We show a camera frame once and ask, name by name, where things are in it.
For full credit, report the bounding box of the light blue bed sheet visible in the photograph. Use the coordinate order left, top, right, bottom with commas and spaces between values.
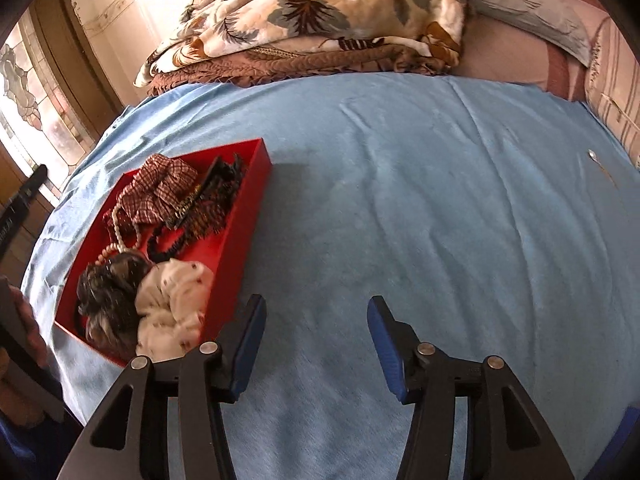
20, 71, 640, 480

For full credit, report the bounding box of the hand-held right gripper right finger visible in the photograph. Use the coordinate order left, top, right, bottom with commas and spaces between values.
366, 295, 577, 480

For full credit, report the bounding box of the pearl necklace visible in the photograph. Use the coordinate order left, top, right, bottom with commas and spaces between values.
94, 199, 145, 267

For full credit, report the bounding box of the grey pillow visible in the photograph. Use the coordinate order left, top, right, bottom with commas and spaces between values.
464, 0, 610, 68

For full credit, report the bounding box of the brown quilted blanket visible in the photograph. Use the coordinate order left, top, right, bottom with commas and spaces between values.
147, 42, 453, 97

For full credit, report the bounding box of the brown hair claw clip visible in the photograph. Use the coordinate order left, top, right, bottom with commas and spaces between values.
172, 152, 247, 235

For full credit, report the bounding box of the striped pink pillow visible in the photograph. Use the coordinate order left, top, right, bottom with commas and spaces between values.
584, 17, 640, 168

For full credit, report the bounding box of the silver hair pin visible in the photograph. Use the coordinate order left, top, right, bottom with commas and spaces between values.
586, 148, 622, 190

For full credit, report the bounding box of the floral leaf print blanket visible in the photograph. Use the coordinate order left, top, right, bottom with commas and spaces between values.
134, 0, 470, 88

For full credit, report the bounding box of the stained glass window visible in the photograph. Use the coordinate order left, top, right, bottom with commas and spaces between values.
0, 22, 98, 206

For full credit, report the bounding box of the person's left hand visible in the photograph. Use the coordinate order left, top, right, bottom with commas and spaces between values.
10, 286, 50, 368

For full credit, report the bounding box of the red cardboard box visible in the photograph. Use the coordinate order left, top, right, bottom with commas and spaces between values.
54, 138, 274, 369

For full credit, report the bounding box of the dark floral scrunchie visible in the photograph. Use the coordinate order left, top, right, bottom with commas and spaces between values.
74, 252, 152, 357

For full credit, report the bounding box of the red plaid scrunchie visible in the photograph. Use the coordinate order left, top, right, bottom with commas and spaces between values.
102, 154, 202, 235

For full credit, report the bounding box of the white cherry print scrunchie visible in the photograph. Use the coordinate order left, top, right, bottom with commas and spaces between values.
134, 260, 217, 362

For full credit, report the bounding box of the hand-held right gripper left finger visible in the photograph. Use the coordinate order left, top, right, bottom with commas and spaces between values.
57, 294, 268, 480

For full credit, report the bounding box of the person's left forearm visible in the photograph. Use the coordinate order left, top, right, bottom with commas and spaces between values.
0, 407, 83, 480

